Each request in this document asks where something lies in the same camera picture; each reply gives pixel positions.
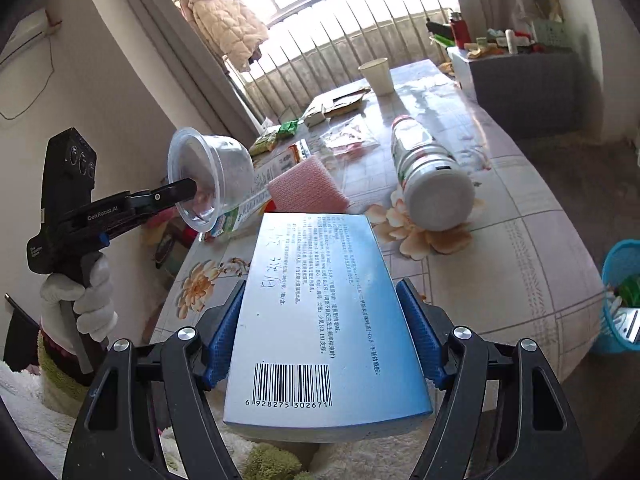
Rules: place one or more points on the pink sponge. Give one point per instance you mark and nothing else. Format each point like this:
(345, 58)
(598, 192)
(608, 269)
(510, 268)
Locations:
(305, 185)

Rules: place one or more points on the brown flat packet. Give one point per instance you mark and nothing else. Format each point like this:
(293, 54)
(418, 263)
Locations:
(345, 102)

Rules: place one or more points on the grey cabinet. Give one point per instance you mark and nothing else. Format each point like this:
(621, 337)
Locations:
(525, 95)

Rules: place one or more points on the balcony railing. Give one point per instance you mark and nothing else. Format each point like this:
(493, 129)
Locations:
(325, 45)

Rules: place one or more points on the white plastic bottle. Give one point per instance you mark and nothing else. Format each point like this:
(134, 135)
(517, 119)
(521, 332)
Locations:
(430, 170)

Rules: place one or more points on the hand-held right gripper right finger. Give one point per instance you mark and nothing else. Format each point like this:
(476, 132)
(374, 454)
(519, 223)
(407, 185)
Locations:
(420, 330)

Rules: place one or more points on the white plastic bag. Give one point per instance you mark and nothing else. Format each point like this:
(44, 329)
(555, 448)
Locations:
(520, 12)

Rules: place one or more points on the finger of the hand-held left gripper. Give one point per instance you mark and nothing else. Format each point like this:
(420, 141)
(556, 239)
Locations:
(165, 194)

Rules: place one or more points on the blue white box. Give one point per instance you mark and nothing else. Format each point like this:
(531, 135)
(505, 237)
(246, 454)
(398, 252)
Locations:
(320, 310)

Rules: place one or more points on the black green object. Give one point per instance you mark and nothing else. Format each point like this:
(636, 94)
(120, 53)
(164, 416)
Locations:
(440, 34)

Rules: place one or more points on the beige padded jacket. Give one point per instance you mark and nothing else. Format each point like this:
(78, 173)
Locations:
(225, 20)

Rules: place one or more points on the white air conditioner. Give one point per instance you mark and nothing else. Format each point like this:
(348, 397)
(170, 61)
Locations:
(25, 37)

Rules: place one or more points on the white paper cup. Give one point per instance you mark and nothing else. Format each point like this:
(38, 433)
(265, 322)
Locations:
(377, 77)

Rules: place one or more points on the red thermos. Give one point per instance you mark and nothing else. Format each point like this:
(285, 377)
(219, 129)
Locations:
(460, 32)

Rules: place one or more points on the person's left hand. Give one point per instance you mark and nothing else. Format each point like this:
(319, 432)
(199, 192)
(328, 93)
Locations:
(92, 320)

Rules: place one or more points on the green chip bag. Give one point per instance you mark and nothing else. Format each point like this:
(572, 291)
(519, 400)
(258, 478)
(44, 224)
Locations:
(631, 290)

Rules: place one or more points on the yellow green packet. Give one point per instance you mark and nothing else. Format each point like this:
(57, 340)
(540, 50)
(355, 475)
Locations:
(264, 142)

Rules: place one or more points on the clear plastic cup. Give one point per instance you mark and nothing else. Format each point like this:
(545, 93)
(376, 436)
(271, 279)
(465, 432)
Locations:
(225, 165)

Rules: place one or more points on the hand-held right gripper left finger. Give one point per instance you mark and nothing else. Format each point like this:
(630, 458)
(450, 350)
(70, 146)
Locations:
(222, 335)

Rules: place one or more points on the white printed carton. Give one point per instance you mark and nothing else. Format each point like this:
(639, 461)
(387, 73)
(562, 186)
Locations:
(252, 200)

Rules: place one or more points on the green small packet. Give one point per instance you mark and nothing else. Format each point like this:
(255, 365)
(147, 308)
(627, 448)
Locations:
(288, 128)

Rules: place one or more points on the green plastic storage basket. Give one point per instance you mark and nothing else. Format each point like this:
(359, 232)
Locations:
(550, 35)

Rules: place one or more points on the clear red printed plastic bag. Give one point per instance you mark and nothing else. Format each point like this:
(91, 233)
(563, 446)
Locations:
(350, 140)

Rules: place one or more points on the blue plastic basket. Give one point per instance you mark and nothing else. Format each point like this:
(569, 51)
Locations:
(612, 270)

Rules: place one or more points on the small white bottle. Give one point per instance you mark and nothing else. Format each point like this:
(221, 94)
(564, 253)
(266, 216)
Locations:
(510, 42)

